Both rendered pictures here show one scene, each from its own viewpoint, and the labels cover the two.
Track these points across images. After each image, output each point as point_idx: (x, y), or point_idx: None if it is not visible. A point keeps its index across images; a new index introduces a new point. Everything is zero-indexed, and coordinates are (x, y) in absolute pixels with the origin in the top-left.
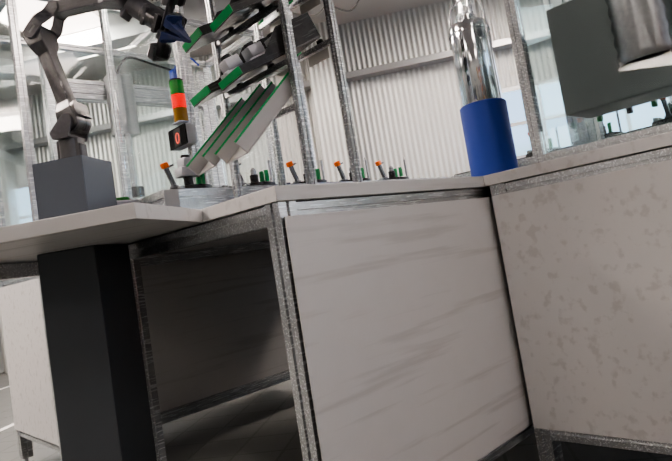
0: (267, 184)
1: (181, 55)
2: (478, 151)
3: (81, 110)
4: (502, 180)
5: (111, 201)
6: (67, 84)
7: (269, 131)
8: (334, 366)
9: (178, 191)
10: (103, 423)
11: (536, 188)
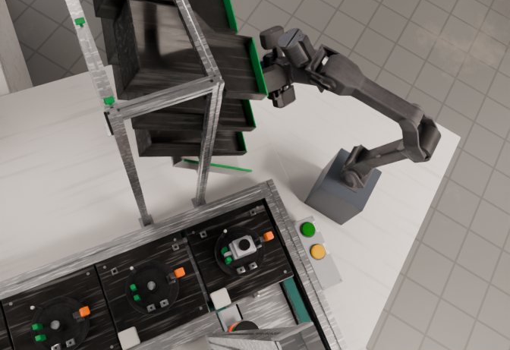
0: (152, 241)
1: (234, 333)
2: None
3: (354, 154)
4: (7, 81)
5: (314, 188)
6: (375, 153)
7: (144, 202)
8: None
9: (258, 184)
10: None
11: (3, 64)
